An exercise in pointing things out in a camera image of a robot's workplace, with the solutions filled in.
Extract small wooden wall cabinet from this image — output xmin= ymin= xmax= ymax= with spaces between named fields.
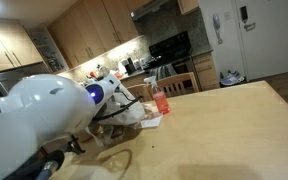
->
xmin=177 ymin=0 xmax=200 ymax=15

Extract clear glass pitcher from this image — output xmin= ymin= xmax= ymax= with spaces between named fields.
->
xmin=97 ymin=64 xmax=111 ymax=79

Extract black kitchen stove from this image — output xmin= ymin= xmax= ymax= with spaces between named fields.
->
xmin=143 ymin=30 xmax=196 ymax=83

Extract white door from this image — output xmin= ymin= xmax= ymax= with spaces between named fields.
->
xmin=234 ymin=0 xmax=288 ymax=82

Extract wooden wall cabinets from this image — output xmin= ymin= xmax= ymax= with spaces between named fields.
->
xmin=47 ymin=0 xmax=141 ymax=70

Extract silver door handle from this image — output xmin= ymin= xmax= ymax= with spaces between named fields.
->
xmin=243 ymin=22 xmax=257 ymax=33

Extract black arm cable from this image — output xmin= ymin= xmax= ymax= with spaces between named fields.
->
xmin=93 ymin=83 xmax=144 ymax=122

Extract open glassware shelf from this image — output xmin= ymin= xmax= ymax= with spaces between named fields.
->
xmin=28 ymin=29 xmax=69 ymax=74

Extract grey wall phone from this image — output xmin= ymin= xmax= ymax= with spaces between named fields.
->
xmin=212 ymin=13 xmax=224 ymax=46

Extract pale tall cabinets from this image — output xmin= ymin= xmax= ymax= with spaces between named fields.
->
xmin=0 ymin=20 xmax=46 ymax=75

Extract orange spray bottle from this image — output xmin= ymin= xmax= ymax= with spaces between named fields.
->
xmin=143 ymin=75 xmax=172 ymax=116

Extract wooden drawer cabinet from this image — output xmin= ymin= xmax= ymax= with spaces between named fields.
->
xmin=191 ymin=51 xmax=221 ymax=92

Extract white blue sneaker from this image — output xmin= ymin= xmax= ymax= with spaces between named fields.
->
xmin=228 ymin=69 xmax=246 ymax=84
xmin=219 ymin=71 xmax=240 ymax=88

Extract white canvas tote bag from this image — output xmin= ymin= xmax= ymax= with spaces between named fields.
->
xmin=83 ymin=89 xmax=150 ymax=148

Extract striped dish towel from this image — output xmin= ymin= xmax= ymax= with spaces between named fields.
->
xmin=149 ymin=63 xmax=178 ymax=83

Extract white paper sheet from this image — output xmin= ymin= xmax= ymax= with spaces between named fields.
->
xmin=139 ymin=112 xmax=164 ymax=129

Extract stainless steel refrigerator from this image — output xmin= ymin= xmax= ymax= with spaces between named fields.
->
xmin=0 ymin=61 xmax=53 ymax=98

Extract black door lock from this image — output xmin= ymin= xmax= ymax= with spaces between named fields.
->
xmin=239 ymin=5 xmax=250 ymax=24

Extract black coffee maker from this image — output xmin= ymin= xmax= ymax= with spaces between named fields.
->
xmin=123 ymin=57 xmax=138 ymax=75

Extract steel range hood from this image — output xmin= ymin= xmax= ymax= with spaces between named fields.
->
xmin=129 ymin=0 xmax=172 ymax=22

